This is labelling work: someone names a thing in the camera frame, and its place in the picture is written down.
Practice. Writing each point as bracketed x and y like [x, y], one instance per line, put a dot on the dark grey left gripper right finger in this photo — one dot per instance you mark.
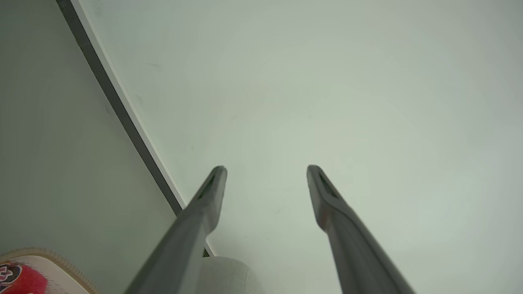
[351, 245]

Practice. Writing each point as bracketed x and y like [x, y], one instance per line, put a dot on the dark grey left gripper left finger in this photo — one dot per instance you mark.
[192, 232]

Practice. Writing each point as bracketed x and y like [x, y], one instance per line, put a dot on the cream cushion with red print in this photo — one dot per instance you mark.
[28, 277]

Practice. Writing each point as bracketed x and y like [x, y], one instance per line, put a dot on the grey and white baseboard strip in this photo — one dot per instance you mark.
[122, 108]

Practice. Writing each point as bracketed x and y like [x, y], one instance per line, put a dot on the light grey sofa armrest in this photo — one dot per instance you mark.
[229, 277]

